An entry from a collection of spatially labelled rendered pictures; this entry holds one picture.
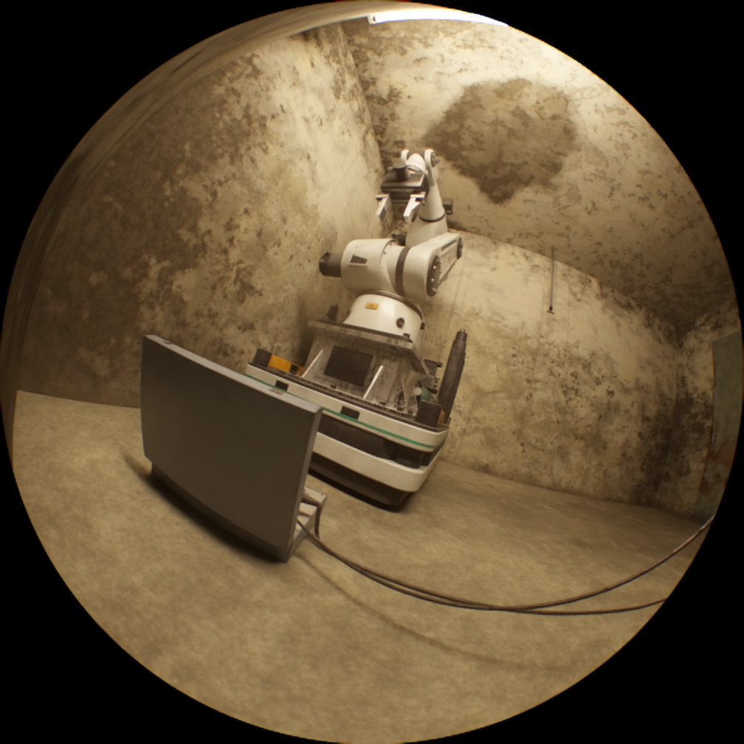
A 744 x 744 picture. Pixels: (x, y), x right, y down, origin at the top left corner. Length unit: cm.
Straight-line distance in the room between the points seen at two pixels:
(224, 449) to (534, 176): 262
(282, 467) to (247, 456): 6
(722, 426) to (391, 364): 365
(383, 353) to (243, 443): 77
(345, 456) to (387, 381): 35
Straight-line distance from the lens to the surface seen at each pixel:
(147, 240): 102
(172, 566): 47
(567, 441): 282
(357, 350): 108
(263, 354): 120
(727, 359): 393
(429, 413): 82
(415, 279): 115
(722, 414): 378
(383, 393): 100
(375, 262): 119
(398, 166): 139
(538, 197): 270
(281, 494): 38
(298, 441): 32
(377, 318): 114
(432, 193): 180
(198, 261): 113
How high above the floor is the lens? 35
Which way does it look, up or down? 6 degrees up
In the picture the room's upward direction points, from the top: 19 degrees clockwise
